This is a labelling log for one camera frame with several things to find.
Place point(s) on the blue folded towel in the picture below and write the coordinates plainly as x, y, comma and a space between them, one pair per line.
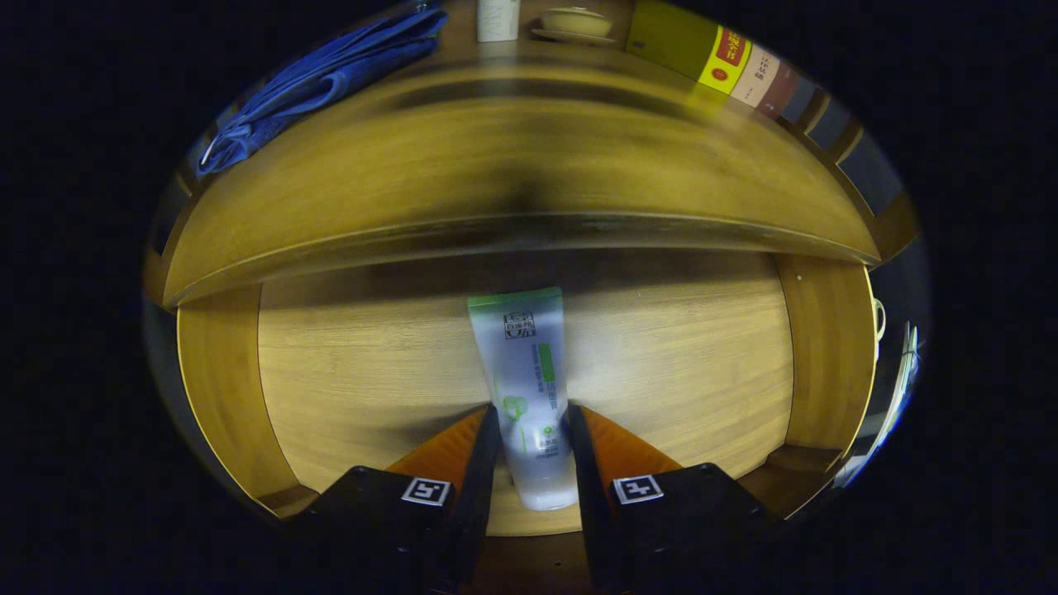
331, 78

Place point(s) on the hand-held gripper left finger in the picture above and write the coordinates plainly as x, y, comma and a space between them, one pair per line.
478, 496

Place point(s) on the white green cosmetic tube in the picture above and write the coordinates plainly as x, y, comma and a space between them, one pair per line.
529, 364

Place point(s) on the yellow thick book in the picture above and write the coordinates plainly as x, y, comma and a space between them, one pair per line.
669, 37

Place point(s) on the beige lidded teacup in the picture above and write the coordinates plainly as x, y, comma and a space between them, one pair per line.
574, 23

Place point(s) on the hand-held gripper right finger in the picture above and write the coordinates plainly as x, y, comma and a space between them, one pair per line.
591, 504

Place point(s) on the dark red book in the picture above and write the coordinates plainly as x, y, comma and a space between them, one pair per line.
779, 89

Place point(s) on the wooden countertop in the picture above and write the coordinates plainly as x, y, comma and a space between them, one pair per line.
496, 140

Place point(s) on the white pump bottle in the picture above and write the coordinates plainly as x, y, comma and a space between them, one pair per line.
498, 21

